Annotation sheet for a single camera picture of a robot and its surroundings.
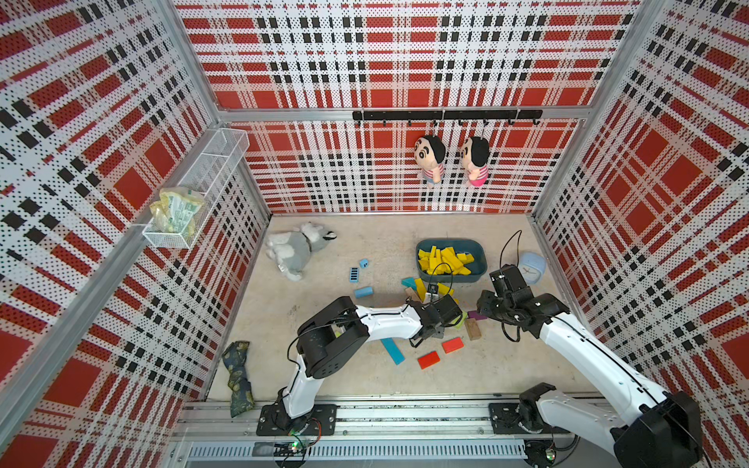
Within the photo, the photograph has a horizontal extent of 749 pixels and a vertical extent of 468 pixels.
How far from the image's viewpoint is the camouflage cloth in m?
0.76

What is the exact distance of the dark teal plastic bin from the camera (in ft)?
3.31

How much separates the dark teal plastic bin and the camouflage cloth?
612 millimetres
